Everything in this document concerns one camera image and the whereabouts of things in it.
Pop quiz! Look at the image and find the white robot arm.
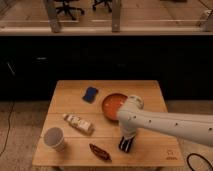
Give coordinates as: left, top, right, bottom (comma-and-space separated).
117, 95, 213, 147

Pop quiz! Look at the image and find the orange bowl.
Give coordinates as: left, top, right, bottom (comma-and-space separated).
102, 93, 127, 121

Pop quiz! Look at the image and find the blue sponge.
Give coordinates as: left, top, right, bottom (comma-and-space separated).
82, 87, 98, 103

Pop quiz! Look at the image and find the white tube bottle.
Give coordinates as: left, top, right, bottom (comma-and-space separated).
63, 114, 94, 135

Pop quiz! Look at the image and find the dark red chili pepper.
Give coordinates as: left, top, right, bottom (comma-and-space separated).
89, 143, 111, 161

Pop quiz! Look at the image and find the grey paper cup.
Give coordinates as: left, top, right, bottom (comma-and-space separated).
44, 127, 65, 151

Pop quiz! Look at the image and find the black office chair right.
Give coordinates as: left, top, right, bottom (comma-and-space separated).
91, 0, 113, 14

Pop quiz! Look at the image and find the black office chair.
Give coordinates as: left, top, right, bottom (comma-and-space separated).
91, 0, 113, 14
54, 0, 85, 20

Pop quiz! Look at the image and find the black office chair left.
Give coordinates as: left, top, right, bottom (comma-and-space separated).
54, 0, 85, 20

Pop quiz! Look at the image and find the black cable left floor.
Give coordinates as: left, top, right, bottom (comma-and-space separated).
0, 99, 16, 158

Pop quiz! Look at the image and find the black cable floor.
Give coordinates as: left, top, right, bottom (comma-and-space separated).
0, 99, 16, 158
186, 152, 213, 171

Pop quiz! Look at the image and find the black cable right floor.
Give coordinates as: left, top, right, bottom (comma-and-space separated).
186, 152, 213, 171

